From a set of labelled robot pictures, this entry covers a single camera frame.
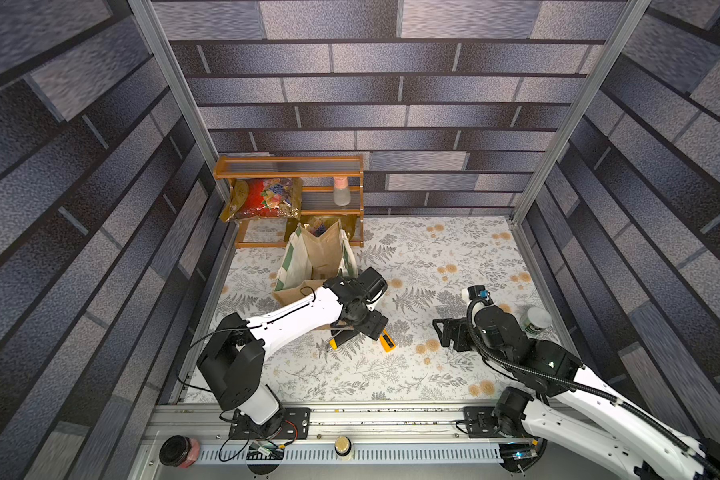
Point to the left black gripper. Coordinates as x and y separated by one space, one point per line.
376 326

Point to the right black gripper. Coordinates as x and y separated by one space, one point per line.
456 330

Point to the black yellow utility knife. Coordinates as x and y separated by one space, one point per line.
337 338

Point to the burlap green Christmas tote bag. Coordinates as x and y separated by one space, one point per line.
310 260

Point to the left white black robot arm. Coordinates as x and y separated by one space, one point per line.
232 360

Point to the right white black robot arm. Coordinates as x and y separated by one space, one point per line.
560 400

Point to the orange utility knife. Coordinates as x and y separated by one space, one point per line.
388 344

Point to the white green round container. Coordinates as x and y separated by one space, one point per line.
535 320

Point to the small pink capped bottle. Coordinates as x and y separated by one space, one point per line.
341 191

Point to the wooden two-tier shelf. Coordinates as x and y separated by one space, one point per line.
317 174

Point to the red gold snack bag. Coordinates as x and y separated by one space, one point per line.
264 198

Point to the small gold lid jar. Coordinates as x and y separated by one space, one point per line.
343 448

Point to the black red tape roll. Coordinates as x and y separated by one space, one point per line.
179 452

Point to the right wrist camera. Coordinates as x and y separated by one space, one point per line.
478 292

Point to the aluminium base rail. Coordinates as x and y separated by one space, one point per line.
382 434

